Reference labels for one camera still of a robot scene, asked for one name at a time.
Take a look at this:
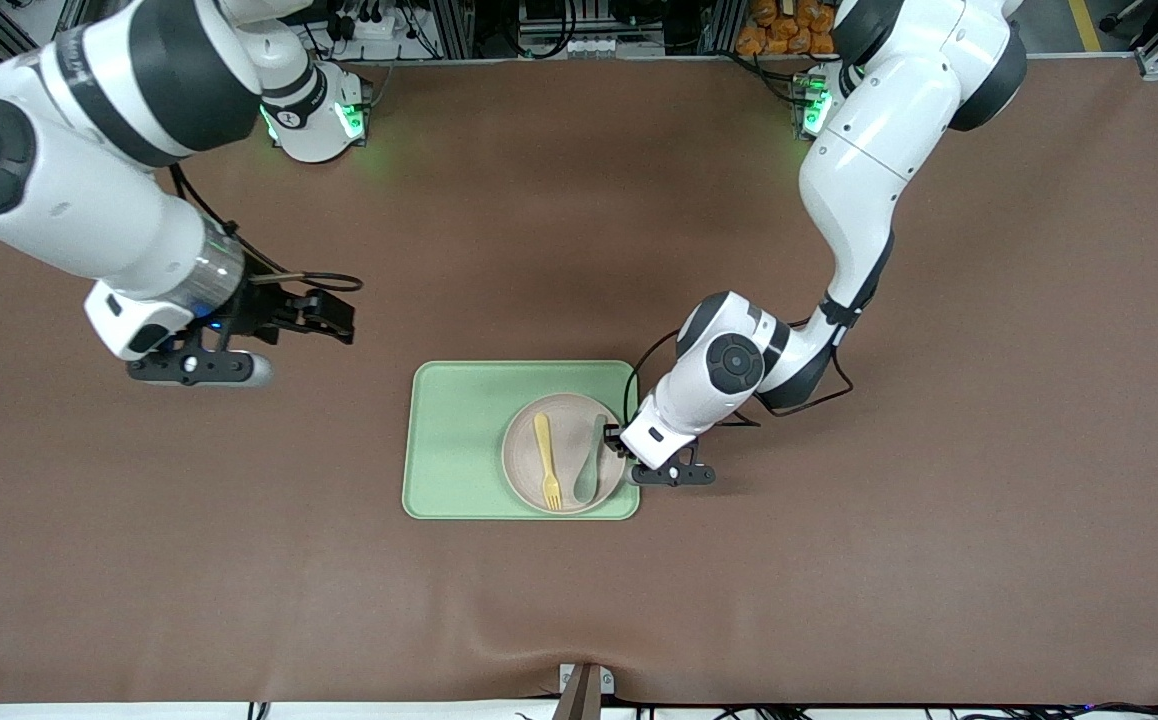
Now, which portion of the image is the yellow plastic fork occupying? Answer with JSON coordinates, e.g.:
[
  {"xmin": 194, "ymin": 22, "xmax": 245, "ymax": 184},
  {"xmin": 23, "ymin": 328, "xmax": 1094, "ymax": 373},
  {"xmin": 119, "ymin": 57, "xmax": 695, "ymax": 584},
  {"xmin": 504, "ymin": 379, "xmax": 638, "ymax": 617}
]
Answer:
[{"xmin": 534, "ymin": 412, "xmax": 565, "ymax": 511}]

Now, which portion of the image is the white power strip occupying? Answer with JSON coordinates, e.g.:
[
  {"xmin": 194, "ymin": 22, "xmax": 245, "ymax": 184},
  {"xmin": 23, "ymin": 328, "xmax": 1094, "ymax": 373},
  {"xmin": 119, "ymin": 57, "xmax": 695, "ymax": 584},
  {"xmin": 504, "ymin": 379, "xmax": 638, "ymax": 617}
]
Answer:
[{"xmin": 334, "ymin": 0, "xmax": 412, "ymax": 41}]

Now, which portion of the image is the brown tablecloth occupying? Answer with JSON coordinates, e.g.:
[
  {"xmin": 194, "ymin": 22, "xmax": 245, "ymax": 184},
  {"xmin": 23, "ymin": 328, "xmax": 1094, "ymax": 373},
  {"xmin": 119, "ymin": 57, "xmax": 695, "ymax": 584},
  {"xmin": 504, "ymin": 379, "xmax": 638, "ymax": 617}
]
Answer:
[{"xmin": 0, "ymin": 55, "xmax": 1158, "ymax": 707}]

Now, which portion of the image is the pile of orange items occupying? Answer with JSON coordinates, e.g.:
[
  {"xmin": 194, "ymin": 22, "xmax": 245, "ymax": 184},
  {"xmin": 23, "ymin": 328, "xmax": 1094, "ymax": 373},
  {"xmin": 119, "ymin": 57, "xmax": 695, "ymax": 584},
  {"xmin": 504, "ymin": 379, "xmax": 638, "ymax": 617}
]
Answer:
[{"xmin": 736, "ymin": 0, "xmax": 840, "ymax": 57}]

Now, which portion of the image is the grey equipment with cables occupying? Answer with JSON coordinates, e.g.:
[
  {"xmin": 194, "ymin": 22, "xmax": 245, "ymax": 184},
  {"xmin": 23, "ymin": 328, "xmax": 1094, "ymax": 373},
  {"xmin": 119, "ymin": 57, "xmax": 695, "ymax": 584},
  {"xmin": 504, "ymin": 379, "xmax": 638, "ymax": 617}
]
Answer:
[{"xmin": 514, "ymin": 0, "xmax": 670, "ymax": 59}]

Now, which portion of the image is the beige round plate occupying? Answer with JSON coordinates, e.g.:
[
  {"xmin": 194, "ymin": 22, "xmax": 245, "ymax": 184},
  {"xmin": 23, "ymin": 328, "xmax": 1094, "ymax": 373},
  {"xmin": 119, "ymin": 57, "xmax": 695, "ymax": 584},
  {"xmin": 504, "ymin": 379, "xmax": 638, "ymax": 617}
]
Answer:
[{"xmin": 501, "ymin": 392, "xmax": 630, "ymax": 516}]

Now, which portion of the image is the grey-green plastic spoon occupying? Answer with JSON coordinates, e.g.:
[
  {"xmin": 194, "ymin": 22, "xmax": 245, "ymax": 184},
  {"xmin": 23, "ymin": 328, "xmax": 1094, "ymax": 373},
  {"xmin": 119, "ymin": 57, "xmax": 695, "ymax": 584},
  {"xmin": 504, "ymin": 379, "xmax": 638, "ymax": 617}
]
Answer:
[{"xmin": 572, "ymin": 413, "xmax": 608, "ymax": 506}]

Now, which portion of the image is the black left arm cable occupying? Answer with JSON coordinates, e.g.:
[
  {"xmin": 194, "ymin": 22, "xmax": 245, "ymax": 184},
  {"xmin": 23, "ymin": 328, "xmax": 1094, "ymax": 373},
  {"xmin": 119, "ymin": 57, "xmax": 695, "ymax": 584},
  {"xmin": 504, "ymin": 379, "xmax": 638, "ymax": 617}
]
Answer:
[{"xmin": 622, "ymin": 318, "xmax": 855, "ymax": 431}]

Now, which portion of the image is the light green rectangular tray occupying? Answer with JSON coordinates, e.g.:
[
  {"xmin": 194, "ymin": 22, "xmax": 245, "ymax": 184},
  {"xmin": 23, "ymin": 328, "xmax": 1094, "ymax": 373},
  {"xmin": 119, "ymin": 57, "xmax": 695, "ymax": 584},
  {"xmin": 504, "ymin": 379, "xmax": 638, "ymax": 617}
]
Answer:
[{"xmin": 401, "ymin": 360, "xmax": 641, "ymax": 521}]

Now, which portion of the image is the metal table clamp bracket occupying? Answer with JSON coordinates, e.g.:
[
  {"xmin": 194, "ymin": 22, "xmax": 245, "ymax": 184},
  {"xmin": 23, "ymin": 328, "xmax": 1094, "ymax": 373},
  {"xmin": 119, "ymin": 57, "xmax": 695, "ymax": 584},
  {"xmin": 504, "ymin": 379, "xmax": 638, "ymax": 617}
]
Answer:
[{"xmin": 557, "ymin": 662, "xmax": 616, "ymax": 720}]

